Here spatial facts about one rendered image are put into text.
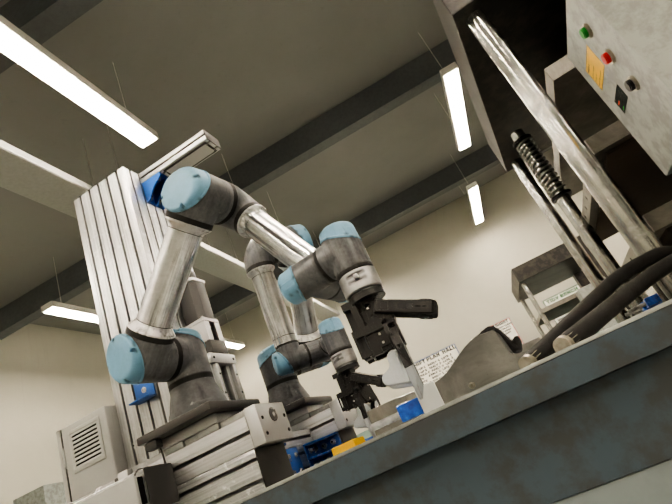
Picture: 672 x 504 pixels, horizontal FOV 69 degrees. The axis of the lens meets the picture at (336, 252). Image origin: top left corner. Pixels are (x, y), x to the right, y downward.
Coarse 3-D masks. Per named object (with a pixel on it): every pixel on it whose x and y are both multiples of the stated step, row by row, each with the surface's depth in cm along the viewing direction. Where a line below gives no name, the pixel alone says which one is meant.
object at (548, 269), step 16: (544, 256) 553; (560, 256) 547; (592, 256) 536; (512, 272) 563; (528, 272) 553; (544, 272) 559; (560, 272) 597; (576, 272) 640; (512, 288) 646; (528, 288) 561; (544, 288) 650; (592, 288) 505; (560, 304) 542; (576, 304) 596; (544, 320) 546
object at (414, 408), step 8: (424, 384) 82; (432, 384) 81; (424, 392) 81; (432, 392) 81; (416, 400) 81; (424, 400) 81; (432, 400) 80; (440, 400) 80; (400, 408) 82; (408, 408) 81; (416, 408) 81; (424, 408) 80; (432, 408) 80; (392, 416) 83; (400, 416) 81; (408, 416) 81; (416, 416) 81; (376, 424) 83; (384, 424) 83
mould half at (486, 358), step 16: (480, 336) 114; (496, 336) 112; (464, 352) 115; (480, 352) 113; (496, 352) 112; (512, 352) 117; (464, 368) 114; (480, 368) 112; (496, 368) 111; (512, 368) 109; (448, 384) 115; (464, 384) 113; (480, 384) 112; (400, 400) 119; (448, 400) 114; (368, 416) 121; (384, 416) 120; (384, 432) 119
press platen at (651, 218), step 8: (656, 208) 119; (664, 208) 118; (648, 216) 120; (656, 216) 119; (664, 216) 118; (648, 224) 120; (656, 224) 118; (664, 224) 118; (656, 232) 120; (632, 256) 153
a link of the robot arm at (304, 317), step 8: (296, 224) 170; (296, 232) 166; (304, 232) 167; (304, 240) 166; (280, 264) 168; (304, 304) 171; (312, 304) 173; (296, 312) 172; (304, 312) 171; (312, 312) 173; (296, 320) 173; (304, 320) 172; (312, 320) 173; (296, 328) 174; (304, 328) 172; (312, 328) 173; (296, 336) 175; (304, 336) 173; (312, 336) 173; (320, 336) 174; (312, 368) 175
